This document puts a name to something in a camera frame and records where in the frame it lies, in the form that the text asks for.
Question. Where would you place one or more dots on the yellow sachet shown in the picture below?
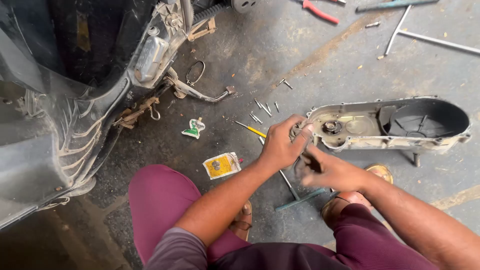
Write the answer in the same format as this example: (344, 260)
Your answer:
(221, 165)

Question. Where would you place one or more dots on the metal kick-start lever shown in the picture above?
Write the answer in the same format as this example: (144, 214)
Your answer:
(198, 93)

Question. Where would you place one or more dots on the dark grey shirt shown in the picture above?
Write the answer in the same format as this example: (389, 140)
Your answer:
(262, 258)

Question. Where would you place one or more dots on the person's right hand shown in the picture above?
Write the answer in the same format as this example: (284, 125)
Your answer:
(333, 174)

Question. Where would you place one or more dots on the person's right fingers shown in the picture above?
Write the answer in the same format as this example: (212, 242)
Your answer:
(308, 167)

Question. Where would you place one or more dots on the person's left hand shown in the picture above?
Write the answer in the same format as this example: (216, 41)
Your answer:
(279, 144)

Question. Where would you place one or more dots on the silver T-shaped wrench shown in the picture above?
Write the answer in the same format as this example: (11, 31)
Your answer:
(423, 36)

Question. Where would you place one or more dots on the green and white sachet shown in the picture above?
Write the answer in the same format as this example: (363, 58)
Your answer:
(194, 128)

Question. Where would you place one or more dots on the short metal stud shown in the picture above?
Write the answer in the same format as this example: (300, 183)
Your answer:
(372, 24)

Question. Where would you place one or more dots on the grey metal pulley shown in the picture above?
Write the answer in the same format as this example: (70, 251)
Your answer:
(243, 5)

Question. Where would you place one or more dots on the threaded bolt with spring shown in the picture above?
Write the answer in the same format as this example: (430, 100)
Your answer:
(416, 160)

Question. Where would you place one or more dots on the black scooter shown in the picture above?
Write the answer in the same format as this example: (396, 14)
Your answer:
(67, 93)

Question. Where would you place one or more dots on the group of silver bolts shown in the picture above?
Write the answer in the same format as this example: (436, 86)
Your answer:
(265, 109)

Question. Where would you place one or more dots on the black toothed drive belt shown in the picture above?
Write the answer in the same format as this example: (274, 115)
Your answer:
(210, 12)

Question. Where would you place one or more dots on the grey engine side cover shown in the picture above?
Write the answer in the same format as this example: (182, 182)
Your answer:
(408, 123)

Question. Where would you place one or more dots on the brown sandal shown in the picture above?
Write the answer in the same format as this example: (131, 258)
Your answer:
(343, 206)
(242, 223)

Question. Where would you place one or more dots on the maroon trousers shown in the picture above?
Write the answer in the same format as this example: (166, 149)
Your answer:
(161, 202)

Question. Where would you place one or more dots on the small greasy metal gear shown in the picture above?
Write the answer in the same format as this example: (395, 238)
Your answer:
(296, 130)

